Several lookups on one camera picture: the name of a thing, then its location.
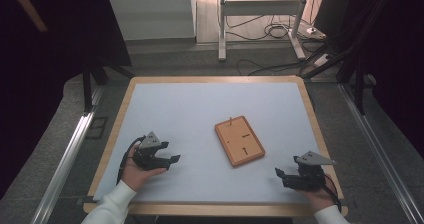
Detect wooden photo frame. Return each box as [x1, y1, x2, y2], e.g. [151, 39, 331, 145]
[214, 115, 267, 169]

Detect white cabinet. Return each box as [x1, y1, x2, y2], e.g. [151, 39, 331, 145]
[107, 0, 198, 42]

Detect white power adapter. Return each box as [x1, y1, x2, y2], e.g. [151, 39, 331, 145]
[305, 26, 327, 40]

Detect tangled black floor cables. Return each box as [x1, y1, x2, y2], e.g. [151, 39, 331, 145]
[225, 0, 322, 42]

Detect dark floor grate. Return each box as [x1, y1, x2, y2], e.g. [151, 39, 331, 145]
[85, 116, 109, 140]

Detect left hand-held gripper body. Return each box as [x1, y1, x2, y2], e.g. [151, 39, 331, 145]
[132, 131, 171, 171]

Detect right hand-held gripper black cable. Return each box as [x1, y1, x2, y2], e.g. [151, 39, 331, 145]
[322, 173, 343, 214]

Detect white power strip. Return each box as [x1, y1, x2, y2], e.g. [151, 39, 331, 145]
[313, 52, 333, 69]

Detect left hand-held gripper black cable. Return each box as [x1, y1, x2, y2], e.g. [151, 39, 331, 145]
[116, 135, 147, 185]

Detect white metal desk frame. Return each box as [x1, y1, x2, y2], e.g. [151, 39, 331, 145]
[217, 0, 308, 62]

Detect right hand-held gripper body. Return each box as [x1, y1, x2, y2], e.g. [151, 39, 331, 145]
[282, 150, 336, 192]

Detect person's right hand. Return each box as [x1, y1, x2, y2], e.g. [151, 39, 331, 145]
[295, 175, 338, 214]

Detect person's left hand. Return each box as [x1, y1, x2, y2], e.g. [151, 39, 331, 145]
[121, 153, 168, 193]

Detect wooden bar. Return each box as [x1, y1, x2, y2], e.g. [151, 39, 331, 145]
[5, 0, 48, 34]

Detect aluminium rail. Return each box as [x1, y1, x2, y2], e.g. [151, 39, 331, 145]
[30, 84, 105, 224]
[337, 83, 424, 224]

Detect hand-held gripper black cable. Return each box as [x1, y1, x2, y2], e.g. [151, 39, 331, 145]
[116, 135, 147, 185]
[322, 173, 343, 214]

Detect dark curtain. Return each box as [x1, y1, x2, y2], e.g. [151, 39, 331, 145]
[314, 0, 424, 149]
[0, 0, 133, 199]

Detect long black floor cable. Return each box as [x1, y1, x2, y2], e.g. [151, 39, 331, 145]
[236, 58, 322, 77]

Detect black metal stand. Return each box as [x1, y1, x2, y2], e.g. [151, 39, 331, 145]
[81, 57, 137, 114]
[299, 0, 395, 116]

